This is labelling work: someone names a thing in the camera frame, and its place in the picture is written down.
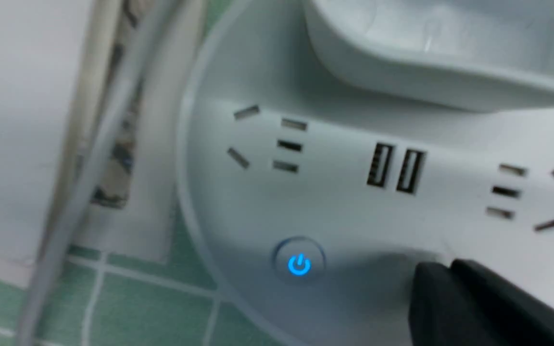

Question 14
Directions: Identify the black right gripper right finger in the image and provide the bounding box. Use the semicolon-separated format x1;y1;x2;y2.
450;259;554;346

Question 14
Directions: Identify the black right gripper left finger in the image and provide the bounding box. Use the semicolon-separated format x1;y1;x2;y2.
408;262;504;346

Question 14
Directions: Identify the white desk lamp socket base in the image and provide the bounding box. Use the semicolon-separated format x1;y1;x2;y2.
176;0;554;346

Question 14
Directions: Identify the white power cable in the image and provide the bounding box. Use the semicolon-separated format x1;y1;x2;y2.
15;0;186;346

